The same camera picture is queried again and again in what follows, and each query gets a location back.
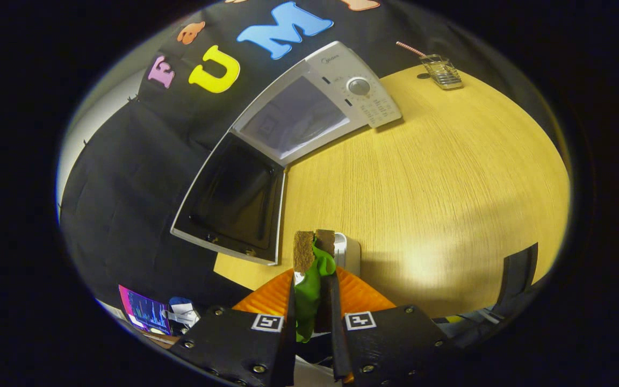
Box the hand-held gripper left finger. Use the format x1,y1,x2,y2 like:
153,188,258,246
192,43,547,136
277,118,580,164
170,268,297,387

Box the pink striped straw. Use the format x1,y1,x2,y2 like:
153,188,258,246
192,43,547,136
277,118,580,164
395,41,427,58

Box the white and blue device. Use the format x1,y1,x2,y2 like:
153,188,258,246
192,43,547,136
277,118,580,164
167,297,201,328

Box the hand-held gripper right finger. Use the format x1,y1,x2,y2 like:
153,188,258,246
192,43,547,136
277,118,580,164
323,267,452,385

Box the white food stand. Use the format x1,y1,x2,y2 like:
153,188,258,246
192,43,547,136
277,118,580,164
334,232,362,277

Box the metal mesh holder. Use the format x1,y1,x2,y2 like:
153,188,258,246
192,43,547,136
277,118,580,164
420,54,464,90

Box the lettuce sandwich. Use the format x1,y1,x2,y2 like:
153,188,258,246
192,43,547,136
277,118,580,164
293,230,337,343

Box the laptop screen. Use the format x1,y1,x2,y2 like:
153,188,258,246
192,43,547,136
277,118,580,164
118,285,173,336

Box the white microwave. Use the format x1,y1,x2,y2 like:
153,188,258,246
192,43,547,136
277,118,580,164
170,41,402,266

